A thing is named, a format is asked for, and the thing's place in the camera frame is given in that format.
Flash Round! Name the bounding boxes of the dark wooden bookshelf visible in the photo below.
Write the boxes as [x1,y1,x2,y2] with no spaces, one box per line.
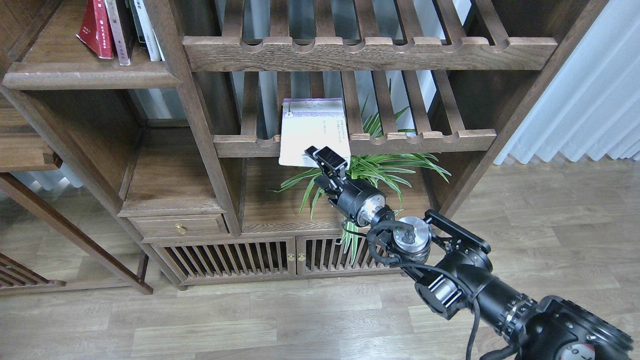
[1,0,607,290]

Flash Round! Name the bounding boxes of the green spider plant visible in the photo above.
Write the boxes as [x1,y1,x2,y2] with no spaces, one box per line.
[270,95,452,266]

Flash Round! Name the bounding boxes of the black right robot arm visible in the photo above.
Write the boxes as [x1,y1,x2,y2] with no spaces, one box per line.
[306,146,633,360]

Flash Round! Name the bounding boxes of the red textbook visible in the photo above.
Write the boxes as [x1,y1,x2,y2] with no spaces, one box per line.
[77,0,114,59]

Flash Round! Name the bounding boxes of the white pleated curtain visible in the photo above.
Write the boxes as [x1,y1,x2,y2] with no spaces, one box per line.
[494,0,640,166]

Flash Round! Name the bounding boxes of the slatted cabinet door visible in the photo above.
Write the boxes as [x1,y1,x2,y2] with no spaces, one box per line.
[295,235,402,278]
[152,237,297,286]

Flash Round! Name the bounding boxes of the dark green upright book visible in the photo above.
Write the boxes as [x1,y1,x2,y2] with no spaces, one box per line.
[130,0,149,49]

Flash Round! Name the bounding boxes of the small wooden drawer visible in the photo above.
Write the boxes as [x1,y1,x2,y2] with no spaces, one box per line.
[128,214,228,239]

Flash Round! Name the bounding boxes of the right slatted cabinet door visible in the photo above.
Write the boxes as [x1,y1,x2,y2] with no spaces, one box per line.
[295,235,402,278]

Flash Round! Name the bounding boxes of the left slatted cabinet door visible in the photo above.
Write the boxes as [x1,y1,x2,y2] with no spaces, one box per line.
[152,237,297,286]

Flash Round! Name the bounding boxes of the maroon book white characters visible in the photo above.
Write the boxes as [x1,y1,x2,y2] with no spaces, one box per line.
[105,0,134,66]

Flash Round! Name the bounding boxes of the pale purple white book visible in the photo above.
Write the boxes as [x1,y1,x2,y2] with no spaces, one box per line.
[278,98,351,167]

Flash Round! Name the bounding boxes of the white upright book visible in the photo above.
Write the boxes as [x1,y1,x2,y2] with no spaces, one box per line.
[134,0,165,62]

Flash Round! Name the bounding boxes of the brass drawer knob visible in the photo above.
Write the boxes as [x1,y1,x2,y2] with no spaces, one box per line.
[174,223,187,235]

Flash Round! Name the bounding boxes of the white plant pot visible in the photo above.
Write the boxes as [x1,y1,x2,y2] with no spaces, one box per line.
[327,175,378,208]

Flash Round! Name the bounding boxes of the wooden side rack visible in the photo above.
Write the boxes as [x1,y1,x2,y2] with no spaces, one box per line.
[1,172,154,296]

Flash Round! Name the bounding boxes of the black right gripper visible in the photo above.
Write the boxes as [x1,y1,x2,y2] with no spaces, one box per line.
[304,146,387,228]

